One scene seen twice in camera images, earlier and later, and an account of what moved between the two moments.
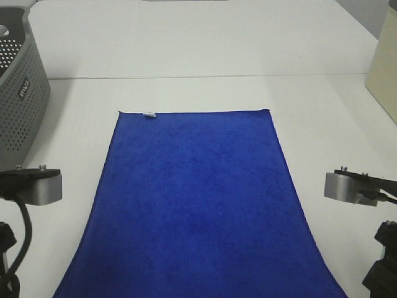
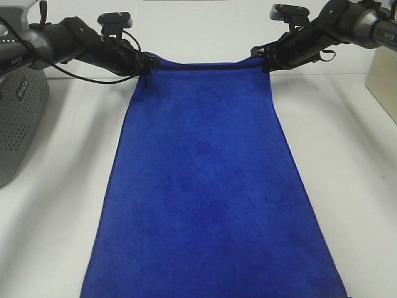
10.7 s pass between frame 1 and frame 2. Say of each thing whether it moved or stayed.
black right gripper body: moved
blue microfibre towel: moved
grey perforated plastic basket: stayed
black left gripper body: moved
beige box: stayed
